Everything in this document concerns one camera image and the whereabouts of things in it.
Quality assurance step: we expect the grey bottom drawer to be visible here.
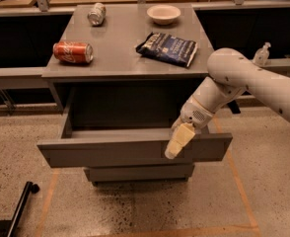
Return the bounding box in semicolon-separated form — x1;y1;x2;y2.
85;163;194;183

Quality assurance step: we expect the clear sanitizer bottle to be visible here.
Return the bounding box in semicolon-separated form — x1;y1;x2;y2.
253;42;271;66

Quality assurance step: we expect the white bowl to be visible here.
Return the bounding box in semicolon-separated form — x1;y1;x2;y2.
147;5;181;26

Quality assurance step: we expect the dark blue chip bag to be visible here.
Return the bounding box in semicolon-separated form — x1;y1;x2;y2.
135;33;197;68

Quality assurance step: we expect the black chair base leg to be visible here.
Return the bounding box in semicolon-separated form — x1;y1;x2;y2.
0;182;39;237

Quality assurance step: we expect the grey drawer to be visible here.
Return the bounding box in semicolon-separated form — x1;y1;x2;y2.
36;82;234;169
85;163;194;183

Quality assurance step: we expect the silver soda can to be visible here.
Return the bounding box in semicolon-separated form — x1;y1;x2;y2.
87;3;107;27

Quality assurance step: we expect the red cola can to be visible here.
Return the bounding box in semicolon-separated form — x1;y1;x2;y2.
53;41;93;63

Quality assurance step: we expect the grey top drawer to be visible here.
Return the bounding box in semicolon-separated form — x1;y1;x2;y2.
36;82;234;169

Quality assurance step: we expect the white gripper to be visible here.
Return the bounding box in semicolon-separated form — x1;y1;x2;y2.
165;97;214;159

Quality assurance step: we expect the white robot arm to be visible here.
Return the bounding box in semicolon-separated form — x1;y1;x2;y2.
165;48;290;159

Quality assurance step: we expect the grey drawer cabinet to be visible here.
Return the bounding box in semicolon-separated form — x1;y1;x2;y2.
41;3;226;187

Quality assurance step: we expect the grey metal rail frame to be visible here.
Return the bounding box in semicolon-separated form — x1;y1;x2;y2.
0;0;290;90

